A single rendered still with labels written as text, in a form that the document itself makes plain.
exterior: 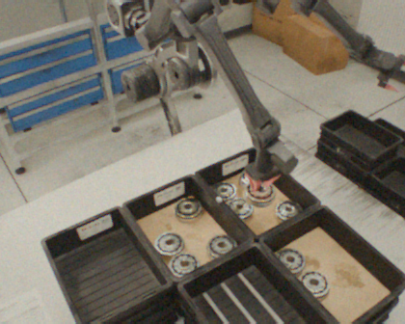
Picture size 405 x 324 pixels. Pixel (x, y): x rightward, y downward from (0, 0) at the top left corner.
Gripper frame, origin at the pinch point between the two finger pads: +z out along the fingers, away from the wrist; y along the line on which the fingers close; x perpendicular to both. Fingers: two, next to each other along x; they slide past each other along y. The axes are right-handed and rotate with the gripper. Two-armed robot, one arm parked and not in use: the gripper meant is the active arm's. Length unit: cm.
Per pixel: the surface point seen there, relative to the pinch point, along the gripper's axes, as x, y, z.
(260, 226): -1.2, 2.9, 21.5
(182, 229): 12.1, -22.1, 23.2
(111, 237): 22, -46, 25
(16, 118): 191, -59, 82
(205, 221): 11.4, -12.8, 23.0
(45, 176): 169, -55, 123
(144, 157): 72, -12, 42
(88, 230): 25, -53, 19
